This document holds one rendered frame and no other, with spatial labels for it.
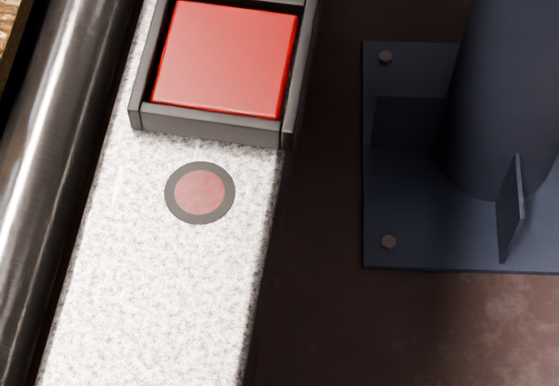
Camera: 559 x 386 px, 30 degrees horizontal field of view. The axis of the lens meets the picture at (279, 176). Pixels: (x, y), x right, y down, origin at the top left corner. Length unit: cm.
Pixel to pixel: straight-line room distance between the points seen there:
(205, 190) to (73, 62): 9
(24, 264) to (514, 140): 97
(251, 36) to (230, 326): 14
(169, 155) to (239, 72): 5
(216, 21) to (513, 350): 100
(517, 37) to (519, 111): 14
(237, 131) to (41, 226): 10
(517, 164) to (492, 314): 21
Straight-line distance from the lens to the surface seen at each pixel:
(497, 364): 143
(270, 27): 50
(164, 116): 47
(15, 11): 51
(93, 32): 52
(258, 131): 46
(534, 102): 129
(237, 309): 44
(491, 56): 125
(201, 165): 47
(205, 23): 50
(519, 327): 145
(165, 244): 46
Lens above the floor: 133
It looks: 61 degrees down
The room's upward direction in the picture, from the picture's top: straight up
